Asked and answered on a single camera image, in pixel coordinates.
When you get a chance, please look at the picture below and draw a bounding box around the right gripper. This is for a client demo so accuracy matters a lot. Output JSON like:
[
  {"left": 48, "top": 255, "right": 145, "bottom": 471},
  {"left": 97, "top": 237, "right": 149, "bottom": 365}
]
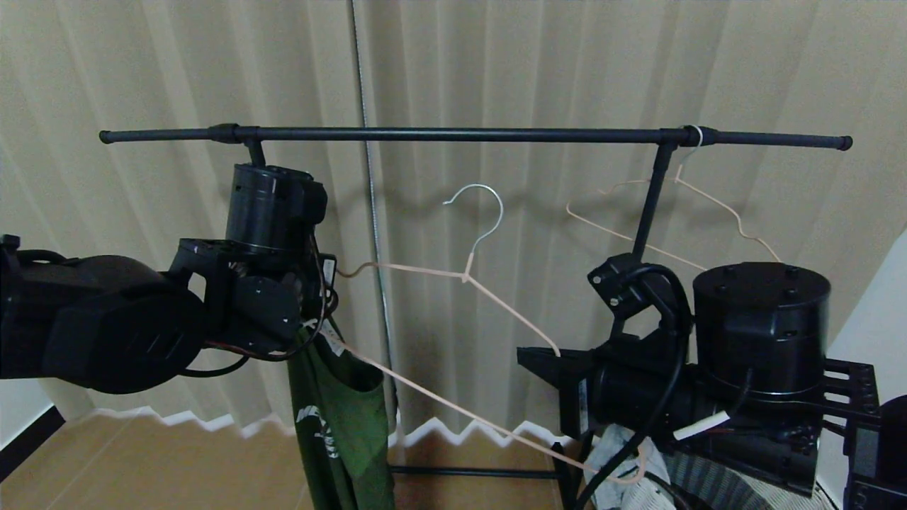
[{"left": 558, "top": 331, "right": 700, "bottom": 437}]

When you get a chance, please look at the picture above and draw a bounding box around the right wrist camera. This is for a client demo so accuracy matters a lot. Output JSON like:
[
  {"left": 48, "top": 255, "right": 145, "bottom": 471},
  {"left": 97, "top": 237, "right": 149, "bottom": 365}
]
[{"left": 588, "top": 254, "right": 692, "bottom": 337}]

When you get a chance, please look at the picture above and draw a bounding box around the green long-sleeved shirt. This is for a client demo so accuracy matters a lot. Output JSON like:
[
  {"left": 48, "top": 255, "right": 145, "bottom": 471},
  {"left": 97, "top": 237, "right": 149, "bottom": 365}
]
[{"left": 287, "top": 319, "right": 396, "bottom": 510}]

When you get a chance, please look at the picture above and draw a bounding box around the black clothes rack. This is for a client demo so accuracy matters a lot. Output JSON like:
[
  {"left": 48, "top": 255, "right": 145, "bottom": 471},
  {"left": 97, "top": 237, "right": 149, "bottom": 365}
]
[{"left": 99, "top": 124, "right": 853, "bottom": 510}]

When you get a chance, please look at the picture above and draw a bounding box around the white laundry basket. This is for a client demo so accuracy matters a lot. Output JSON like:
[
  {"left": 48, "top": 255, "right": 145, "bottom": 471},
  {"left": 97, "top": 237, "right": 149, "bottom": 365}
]
[{"left": 659, "top": 448, "right": 840, "bottom": 510}]

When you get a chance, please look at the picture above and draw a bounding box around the pink clothes hanger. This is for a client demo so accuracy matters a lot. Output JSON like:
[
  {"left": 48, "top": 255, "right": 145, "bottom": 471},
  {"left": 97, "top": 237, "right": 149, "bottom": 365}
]
[
  {"left": 312, "top": 184, "right": 649, "bottom": 487},
  {"left": 565, "top": 127, "right": 784, "bottom": 273}
]

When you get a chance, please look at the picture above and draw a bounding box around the pale grey garment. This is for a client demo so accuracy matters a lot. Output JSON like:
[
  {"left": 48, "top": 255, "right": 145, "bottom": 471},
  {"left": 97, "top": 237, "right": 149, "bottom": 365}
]
[{"left": 582, "top": 423, "right": 670, "bottom": 510}]

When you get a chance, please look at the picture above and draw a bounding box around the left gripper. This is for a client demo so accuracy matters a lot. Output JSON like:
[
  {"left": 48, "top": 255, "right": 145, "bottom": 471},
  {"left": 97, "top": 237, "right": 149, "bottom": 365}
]
[{"left": 305, "top": 252, "right": 340, "bottom": 317}]

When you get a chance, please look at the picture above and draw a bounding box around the beige curtain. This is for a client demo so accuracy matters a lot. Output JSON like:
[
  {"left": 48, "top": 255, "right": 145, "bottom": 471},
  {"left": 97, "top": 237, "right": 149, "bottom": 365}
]
[{"left": 0, "top": 0, "right": 907, "bottom": 454}]

